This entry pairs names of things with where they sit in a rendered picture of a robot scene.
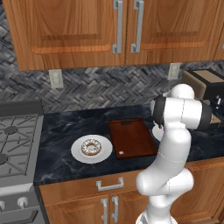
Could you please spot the wooden upper cupboard door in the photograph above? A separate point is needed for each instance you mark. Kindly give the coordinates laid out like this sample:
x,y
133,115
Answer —
x,y
220,54
67,29
175,26

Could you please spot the grey gas hob stove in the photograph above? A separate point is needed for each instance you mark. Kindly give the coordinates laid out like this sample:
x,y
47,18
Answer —
x,y
17,151

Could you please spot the wooden cupboard door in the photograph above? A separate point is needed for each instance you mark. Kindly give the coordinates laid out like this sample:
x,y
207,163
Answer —
x,y
75,213
175,26
67,29
220,54
204,192
129,208

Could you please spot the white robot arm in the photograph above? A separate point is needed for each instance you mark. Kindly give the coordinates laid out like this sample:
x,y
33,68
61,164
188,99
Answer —
x,y
172,145

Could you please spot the white round plate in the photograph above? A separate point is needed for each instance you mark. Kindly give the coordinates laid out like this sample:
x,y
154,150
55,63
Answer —
x,y
157,134
77,151

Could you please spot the beige and black coffee machine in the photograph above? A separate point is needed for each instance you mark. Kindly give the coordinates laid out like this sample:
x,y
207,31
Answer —
x,y
204,81

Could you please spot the wooden lower cupboard door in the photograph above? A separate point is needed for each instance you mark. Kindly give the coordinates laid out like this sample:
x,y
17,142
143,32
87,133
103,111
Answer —
x,y
129,208
75,213
204,192

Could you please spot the white wall socket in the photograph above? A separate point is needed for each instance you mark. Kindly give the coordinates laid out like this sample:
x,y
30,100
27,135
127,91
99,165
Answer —
x,y
174,71
56,78

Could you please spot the white sprinkled donut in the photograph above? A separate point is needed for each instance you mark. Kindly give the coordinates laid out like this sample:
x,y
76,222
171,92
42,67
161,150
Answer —
x,y
85,148

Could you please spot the wooden drawer front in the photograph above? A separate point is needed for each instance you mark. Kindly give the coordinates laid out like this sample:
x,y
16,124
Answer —
x,y
207,164
70,188

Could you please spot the white stove knob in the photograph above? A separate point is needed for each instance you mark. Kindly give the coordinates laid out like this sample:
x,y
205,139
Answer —
x,y
22,202
1,206

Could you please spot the brown wooden tray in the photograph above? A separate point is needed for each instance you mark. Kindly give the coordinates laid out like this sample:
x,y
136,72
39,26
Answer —
x,y
132,140

